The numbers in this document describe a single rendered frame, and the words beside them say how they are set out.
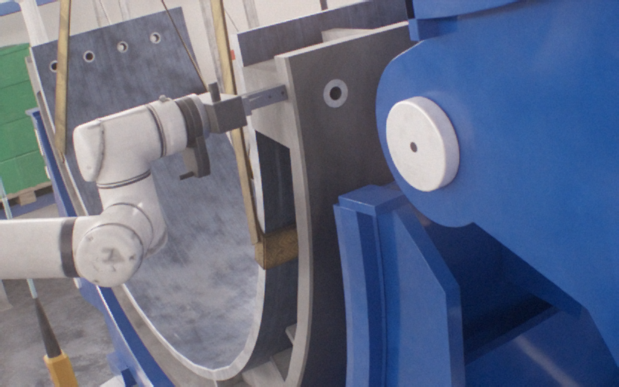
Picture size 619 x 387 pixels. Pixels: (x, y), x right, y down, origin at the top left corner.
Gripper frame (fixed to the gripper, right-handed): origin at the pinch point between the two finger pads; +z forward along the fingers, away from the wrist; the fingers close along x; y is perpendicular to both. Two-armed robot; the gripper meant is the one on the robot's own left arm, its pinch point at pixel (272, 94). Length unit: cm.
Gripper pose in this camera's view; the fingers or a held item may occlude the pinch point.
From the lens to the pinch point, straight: 140.0
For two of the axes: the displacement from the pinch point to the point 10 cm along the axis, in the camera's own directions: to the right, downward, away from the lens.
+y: -2.1, -9.4, -2.7
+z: 8.6, -3.1, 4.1
